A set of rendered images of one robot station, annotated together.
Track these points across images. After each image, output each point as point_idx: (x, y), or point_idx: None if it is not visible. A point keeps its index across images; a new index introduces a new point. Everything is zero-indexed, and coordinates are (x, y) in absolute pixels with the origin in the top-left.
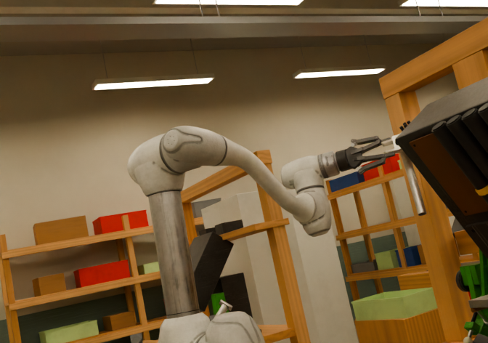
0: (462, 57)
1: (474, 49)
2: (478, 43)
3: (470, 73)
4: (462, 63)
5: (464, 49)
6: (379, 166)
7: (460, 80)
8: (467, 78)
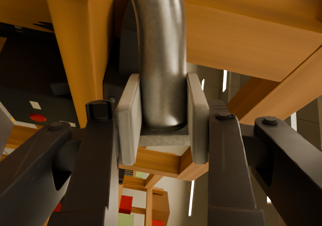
0: (313, 57)
1: (295, 77)
2: (293, 84)
3: (269, 55)
4: (304, 52)
5: (318, 66)
6: (17, 148)
7: (281, 35)
8: (270, 47)
